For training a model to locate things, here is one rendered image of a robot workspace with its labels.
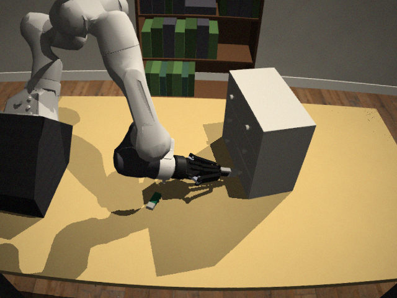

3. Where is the grey drawer front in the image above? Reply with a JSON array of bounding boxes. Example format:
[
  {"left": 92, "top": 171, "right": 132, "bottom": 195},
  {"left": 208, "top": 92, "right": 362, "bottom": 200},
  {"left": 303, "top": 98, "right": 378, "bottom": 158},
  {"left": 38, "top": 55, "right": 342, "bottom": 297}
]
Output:
[
  {"left": 227, "top": 75, "right": 244, "bottom": 121},
  {"left": 238, "top": 126, "right": 257, "bottom": 177},
  {"left": 225, "top": 98, "right": 241, "bottom": 144},
  {"left": 241, "top": 101, "right": 263, "bottom": 155},
  {"left": 223, "top": 120, "right": 237, "bottom": 163},
  {"left": 234, "top": 148, "right": 252, "bottom": 197}
]

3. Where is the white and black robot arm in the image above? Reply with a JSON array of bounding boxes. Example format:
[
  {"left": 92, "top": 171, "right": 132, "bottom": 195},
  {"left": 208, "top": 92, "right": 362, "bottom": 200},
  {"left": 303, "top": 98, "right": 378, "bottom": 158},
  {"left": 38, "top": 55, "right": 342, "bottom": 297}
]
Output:
[{"left": 0, "top": 0, "right": 176, "bottom": 183}]

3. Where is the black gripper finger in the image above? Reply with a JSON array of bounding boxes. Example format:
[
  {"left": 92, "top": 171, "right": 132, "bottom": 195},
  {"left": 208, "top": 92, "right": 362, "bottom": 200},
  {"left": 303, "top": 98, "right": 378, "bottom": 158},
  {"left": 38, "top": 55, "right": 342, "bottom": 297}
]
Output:
[
  {"left": 189, "top": 166, "right": 238, "bottom": 186},
  {"left": 188, "top": 153, "right": 238, "bottom": 170}
]

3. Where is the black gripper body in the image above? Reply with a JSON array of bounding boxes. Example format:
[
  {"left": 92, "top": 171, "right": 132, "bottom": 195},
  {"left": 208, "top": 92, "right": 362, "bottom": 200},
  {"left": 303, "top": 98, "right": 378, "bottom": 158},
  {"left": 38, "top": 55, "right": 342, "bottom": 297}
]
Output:
[{"left": 171, "top": 155, "right": 200, "bottom": 180}]

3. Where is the green and white eraser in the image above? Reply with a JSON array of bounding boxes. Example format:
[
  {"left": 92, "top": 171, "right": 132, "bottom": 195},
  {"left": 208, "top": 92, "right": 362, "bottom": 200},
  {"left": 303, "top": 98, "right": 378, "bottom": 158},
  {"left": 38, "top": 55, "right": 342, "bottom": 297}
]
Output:
[{"left": 146, "top": 192, "right": 161, "bottom": 210}]

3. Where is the grey chest of drawers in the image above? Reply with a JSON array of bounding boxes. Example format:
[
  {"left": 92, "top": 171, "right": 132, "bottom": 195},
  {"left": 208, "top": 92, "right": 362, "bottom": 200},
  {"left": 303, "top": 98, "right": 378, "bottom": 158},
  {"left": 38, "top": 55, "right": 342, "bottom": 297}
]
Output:
[{"left": 228, "top": 68, "right": 316, "bottom": 199}]

